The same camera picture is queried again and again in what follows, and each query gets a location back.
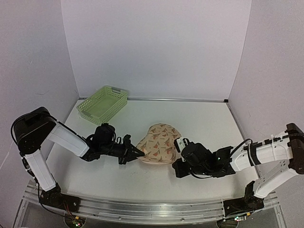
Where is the aluminium front rail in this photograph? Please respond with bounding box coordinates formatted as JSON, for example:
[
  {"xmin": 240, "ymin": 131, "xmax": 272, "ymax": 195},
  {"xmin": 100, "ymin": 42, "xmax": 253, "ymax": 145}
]
[{"xmin": 21, "ymin": 181, "xmax": 286, "ymax": 228}]

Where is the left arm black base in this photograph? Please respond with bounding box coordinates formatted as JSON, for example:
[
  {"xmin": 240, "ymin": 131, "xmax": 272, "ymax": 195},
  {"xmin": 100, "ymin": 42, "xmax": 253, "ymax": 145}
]
[{"xmin": 38, "ymin": 183, "xmax": 81, "ymax": 212}]

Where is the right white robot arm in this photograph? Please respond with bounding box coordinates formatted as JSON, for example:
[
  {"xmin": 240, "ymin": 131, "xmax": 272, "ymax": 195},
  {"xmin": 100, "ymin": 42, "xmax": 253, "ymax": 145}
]
[{"xmin": 172, "ymin": 123, "xmax": 304, "ymax": 210}]

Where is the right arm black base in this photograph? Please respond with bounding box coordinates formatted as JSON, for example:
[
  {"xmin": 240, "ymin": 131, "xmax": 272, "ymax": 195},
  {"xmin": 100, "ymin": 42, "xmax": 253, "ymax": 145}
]
[{"xmin": 223, "ymin": 181, "xmax": 264, "ymax": 218}]

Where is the floral mesh laundry bag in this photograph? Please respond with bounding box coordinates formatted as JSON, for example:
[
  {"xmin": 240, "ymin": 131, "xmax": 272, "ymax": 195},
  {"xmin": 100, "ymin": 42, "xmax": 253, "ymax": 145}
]
[{"xmin": 136, "ymin": 123, "xmax": 181, "ymax": 165}]

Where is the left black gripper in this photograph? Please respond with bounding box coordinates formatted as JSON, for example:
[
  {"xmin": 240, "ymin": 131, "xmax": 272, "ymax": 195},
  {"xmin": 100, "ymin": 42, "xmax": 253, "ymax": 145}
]
[{"xmin": 100, "ymin": 137, "xmax": 144, "ymax": 164}]

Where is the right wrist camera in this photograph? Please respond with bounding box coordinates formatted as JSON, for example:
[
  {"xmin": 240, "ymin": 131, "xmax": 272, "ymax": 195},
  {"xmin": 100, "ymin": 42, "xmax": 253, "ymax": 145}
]
[{"xmin": 174, "ymin": 137, "xmax": 190, "ymax": 153}]

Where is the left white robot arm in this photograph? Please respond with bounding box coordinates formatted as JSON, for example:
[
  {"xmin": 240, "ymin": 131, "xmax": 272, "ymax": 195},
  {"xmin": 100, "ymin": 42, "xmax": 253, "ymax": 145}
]
[{"xmin": 10, "ymin": 107, "xmax": 144, "ymax": 208}]

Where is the green plastic basket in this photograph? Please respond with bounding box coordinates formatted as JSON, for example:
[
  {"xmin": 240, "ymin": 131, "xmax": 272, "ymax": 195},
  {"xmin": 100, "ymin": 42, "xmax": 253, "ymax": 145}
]
[{"xmin": 76, "ymin": 85, "xmax": 128, "ymax": 125}]

